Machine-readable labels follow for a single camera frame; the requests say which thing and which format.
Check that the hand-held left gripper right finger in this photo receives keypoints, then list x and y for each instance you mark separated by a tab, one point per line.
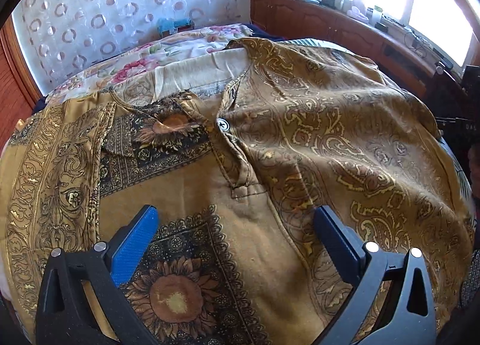
337	245

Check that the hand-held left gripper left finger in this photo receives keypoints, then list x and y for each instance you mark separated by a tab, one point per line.
135	245

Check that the golden paisley sunflower shirt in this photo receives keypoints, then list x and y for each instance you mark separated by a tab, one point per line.
270	142

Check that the brown wooden cabinet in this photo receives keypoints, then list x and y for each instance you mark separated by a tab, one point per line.
337	26

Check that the red-brown slatted wooden headboard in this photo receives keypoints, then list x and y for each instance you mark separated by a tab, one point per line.
15	86

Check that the floral bed blanket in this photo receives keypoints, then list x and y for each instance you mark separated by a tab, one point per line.
176	45

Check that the blue cloth item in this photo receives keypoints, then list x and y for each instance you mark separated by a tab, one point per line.
172	26

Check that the white circle-pattern curtain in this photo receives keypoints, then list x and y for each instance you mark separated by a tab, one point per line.
112	3

